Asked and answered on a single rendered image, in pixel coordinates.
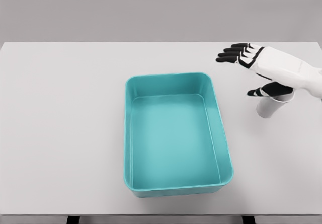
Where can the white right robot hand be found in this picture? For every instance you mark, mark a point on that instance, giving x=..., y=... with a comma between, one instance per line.
x=274, y=63

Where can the teal plastic basket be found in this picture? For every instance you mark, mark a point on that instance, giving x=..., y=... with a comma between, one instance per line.
x=173, y=138

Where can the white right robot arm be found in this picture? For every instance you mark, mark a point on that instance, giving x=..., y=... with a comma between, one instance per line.
x=313, y=80

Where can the white paper cup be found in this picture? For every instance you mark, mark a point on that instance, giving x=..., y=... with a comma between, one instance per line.
x=268, y=107

